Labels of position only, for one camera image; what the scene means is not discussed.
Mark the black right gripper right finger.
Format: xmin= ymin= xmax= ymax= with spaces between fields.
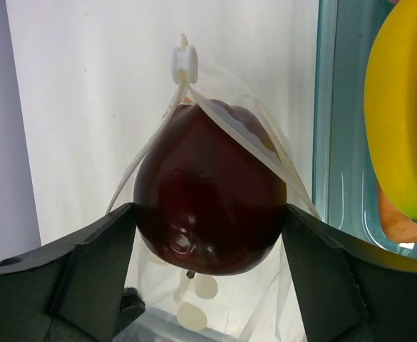
xmin=282 ymin=204 xmax=417 ymax=341

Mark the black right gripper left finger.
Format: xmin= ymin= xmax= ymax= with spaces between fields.
xmin=0 ymin=203 xmax=145 ymax=341

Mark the red apple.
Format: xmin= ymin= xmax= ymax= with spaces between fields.
xmin=133 ymin=104 xmax=287 ymax=276

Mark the clear zip top bag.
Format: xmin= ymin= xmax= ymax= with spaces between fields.
xmin=116 ymin=37 xmax=318 ymax=341

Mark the yellow banana bunch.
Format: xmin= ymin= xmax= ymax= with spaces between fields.
xmin=364 ymin=1 xmax=417 ymax=220

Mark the orange peach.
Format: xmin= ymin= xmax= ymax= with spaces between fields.
xmin=377 ymin=184 xmax=417 ymax=243

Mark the teal plastic tray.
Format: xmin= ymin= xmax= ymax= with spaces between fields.
xmin=312 ymin=0 xmax=417 ymax=259

